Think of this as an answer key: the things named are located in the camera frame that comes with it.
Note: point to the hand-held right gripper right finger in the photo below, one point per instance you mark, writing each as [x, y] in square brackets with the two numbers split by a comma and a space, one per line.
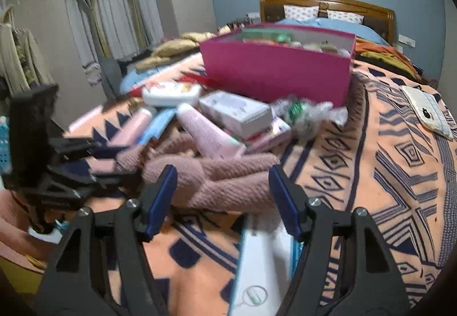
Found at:
[285, 201]

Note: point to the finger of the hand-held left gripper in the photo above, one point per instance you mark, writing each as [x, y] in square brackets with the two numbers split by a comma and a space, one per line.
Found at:
[89, 152]
[92, 182]

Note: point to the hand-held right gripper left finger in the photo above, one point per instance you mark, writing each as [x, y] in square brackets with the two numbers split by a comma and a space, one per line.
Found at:
[160, 201]

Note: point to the pink knitted plush bunny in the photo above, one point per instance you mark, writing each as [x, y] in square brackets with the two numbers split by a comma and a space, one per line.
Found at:
[221, 184]

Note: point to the blue strip packet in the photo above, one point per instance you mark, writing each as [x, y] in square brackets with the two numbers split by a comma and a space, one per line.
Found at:
[159, 125]

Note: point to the white lotion bottle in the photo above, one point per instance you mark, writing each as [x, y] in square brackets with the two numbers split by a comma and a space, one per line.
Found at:
[171, 96]

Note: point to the white product box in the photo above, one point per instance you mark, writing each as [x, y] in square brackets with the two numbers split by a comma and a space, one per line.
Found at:
[232, 109]

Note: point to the magenta cardboard box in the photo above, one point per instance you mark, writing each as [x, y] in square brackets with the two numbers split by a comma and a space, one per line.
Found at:
[275, 77]

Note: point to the person's left forearm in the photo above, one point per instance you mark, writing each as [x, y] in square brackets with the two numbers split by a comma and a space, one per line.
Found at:
[14, 230]

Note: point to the blue plastic basket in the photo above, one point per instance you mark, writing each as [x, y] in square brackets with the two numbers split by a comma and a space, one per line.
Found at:
[4, 144]

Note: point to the pink bottle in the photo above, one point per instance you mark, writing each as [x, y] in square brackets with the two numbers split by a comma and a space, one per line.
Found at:
[134, 128]

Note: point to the pink flower print box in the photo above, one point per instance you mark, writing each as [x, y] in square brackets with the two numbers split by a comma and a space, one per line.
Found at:
[271, 137]

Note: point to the white blue medicine box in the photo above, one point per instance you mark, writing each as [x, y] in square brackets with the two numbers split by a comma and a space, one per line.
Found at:
[260, 266]

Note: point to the striped cloth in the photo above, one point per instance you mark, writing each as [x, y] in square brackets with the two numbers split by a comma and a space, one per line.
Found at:
[92, 74]

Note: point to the grey cloth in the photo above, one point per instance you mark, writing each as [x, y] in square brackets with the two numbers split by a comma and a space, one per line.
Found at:
[110, 77]

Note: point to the clothes rack with garments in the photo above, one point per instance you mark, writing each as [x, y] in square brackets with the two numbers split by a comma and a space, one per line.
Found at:
[21, 59]

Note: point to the pink tube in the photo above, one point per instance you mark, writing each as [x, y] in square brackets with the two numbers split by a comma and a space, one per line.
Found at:
[207, 134]

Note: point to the clear plastic bag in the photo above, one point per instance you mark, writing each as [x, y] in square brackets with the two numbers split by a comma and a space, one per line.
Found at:
[303, 116]

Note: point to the red plastic stick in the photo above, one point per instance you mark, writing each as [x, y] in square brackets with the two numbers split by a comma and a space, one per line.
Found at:
[200, 79]

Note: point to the yellow jacket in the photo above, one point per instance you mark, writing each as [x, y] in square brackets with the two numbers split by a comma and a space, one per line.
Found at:
[171, 48]

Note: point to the white striped pouch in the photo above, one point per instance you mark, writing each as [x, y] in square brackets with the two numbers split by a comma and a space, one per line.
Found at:
[426, 111]

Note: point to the green box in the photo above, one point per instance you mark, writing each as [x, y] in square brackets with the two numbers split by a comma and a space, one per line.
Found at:
[264, 33]

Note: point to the mustard cloth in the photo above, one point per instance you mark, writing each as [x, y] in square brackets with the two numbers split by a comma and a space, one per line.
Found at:
[389, 64]

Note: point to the blue duvet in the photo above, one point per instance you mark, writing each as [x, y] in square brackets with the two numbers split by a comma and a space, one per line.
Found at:
[364, 32]

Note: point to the white patterned pillow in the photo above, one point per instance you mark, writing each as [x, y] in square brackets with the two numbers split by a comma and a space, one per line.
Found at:
[301, 12]
[344, 17]

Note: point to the wooden headboard bed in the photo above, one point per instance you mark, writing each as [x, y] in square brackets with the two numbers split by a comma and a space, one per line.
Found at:
[321, 2]

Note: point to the white wall socket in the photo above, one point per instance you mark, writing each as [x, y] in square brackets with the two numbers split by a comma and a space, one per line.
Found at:
[407, 40]

